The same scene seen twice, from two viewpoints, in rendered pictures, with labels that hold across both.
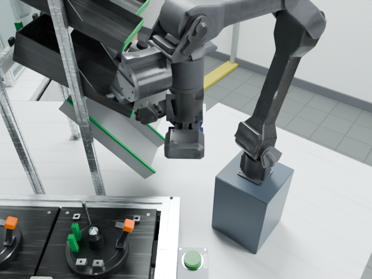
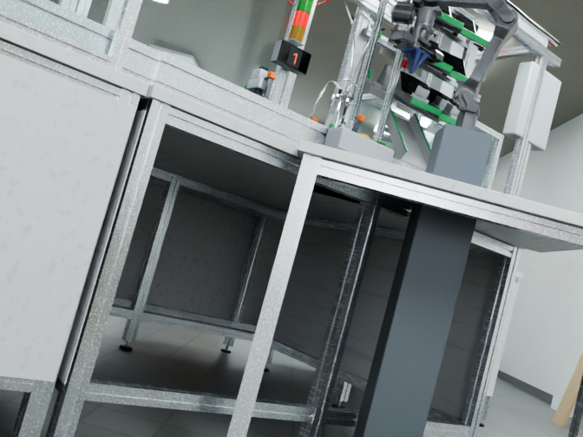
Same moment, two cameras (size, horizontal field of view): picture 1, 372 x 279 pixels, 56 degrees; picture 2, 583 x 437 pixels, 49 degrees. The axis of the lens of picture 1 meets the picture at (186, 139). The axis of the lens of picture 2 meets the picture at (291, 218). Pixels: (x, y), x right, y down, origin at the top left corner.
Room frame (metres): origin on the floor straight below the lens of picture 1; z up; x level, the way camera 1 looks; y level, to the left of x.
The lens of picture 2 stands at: (-0.89, -1.40, 0.53)
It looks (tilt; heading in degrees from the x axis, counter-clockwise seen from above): 5 degrees up; 53
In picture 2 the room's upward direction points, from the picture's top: 15 degrees clockwise
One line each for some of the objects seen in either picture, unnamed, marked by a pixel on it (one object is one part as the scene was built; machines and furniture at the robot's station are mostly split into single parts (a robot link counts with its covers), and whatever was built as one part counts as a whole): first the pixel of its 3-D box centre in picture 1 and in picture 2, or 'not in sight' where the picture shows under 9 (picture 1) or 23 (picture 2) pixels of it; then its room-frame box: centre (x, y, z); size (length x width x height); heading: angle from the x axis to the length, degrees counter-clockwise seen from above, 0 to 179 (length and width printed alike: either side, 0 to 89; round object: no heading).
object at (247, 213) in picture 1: (250, 200); (455, 166); (0.59, -0.17, 0.96); 0.14 x 0.14 x 0.20; 52
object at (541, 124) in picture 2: not in sight; (517, 167); (2.17, 0.72, 1.42); 0.30 x 0.09 x 1.13; 178
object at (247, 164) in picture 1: (256, 163); (465, 124); (0.59, -0.16, 1.09); 0.07 x 0.07 x 0.06; 52
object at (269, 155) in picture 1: (259, 145); (468, 105); (0.58, -0.17, 1.15); 0.09 x 0.07 x 0.06; 33
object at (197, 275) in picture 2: not in sight; (260, 283); (1.23, 1.49, 0.43); 2.20 x 0.38 x 0.86; 178
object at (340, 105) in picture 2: not in sight; (340, 117); (1.06, 0.98, 1.32); 0.14 x 0.14 x 0.38
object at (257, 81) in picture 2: not in sight; (258, 80); (0.10, 0.22, 1.06); 0.08 x 0.04 x 0.07; 89
